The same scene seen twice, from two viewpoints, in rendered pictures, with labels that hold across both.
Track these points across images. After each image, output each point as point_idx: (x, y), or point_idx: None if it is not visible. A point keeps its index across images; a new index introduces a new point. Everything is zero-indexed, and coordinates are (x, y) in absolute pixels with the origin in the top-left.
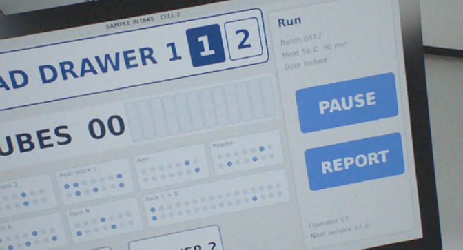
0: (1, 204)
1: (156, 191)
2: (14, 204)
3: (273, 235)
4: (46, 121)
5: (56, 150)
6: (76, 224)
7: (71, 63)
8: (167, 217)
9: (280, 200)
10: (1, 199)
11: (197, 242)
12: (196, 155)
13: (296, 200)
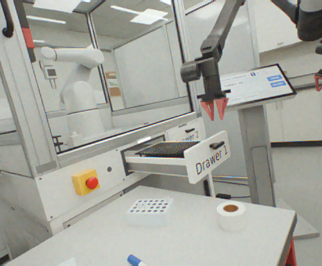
0: None
1: (248, 89)
2: None
3: (267, 93)
4: (233, 82)
5: (234, 85)
6: (237, 93)
7: (235, 77)
8: (251, 91)
9: (267, 89)
10: None
11: (255, 94)
12: (253, 84)
13: (270, 89)
